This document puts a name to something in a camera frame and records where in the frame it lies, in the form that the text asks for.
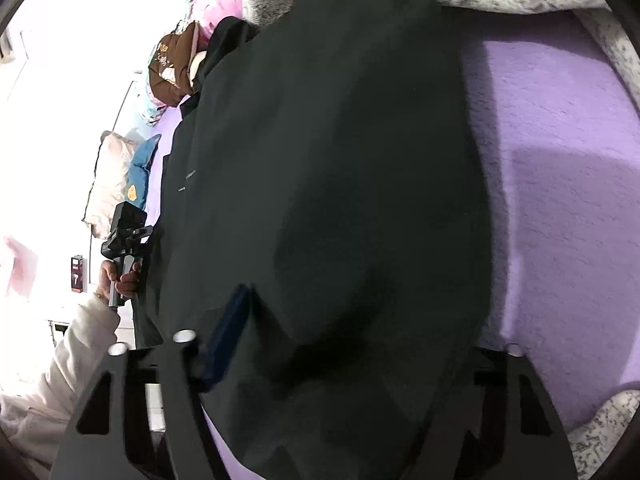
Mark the small red and black box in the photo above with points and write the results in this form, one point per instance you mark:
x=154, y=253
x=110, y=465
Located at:
x=76, y=274

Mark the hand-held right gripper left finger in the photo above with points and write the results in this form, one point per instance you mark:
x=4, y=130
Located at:
x=229, y=335

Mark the purple bed sheet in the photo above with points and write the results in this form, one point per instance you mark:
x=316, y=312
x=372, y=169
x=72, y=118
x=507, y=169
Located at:
x=550, y=160

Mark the pale pink pillow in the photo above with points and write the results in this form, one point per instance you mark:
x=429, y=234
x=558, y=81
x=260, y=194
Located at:
x=107, y=180

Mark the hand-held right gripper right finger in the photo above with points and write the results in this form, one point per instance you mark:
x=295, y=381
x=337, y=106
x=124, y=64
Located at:
x=510, y=366

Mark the pink cloth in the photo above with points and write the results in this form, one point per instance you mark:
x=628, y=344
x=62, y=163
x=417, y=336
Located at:
x=21, y=265

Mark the person's left hand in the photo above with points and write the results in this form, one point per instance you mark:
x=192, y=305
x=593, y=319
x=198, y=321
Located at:
x=127, y=284

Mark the person's left forearm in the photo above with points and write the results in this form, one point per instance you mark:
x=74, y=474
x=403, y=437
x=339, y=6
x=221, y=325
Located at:
x=65, y=360

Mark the black jacket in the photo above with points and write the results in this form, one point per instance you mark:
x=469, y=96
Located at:
x=325, y=160

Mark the blue pillow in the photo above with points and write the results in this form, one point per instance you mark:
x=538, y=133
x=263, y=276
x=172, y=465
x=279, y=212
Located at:
x=141, y=170

